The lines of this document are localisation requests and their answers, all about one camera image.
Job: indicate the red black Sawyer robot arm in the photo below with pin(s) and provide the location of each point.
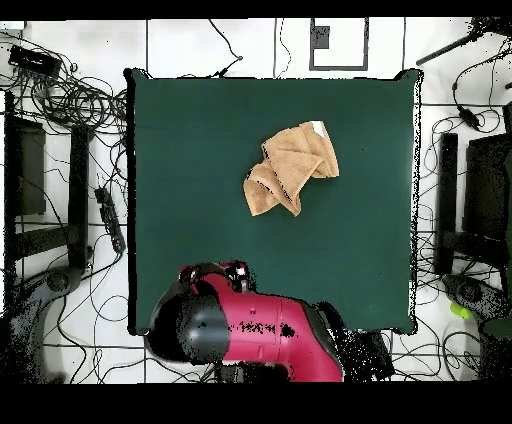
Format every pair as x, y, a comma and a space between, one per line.
260, 308

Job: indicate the black robot pedestal stand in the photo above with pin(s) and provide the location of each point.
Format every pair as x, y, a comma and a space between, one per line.
256, 374

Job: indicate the dark green table cloth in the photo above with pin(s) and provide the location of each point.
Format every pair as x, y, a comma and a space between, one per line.
192, 160

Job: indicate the tan terry towel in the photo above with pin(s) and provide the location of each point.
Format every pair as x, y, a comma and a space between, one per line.
292, 168

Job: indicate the black tripod pole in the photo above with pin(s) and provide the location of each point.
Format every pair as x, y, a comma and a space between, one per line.
448, 48

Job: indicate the dark tripod base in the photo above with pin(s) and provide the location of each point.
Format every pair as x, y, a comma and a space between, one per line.
58, 282
466, 290

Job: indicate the yellow-green small object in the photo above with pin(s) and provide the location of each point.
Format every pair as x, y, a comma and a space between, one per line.
460, 310

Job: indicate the black metal frame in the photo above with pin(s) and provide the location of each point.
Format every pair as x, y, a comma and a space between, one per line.
78, 192
447, 180

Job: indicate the black power adapter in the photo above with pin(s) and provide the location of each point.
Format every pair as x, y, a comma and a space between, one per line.
468, 117

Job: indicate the black network switch box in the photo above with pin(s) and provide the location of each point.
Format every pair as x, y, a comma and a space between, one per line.
34, 60

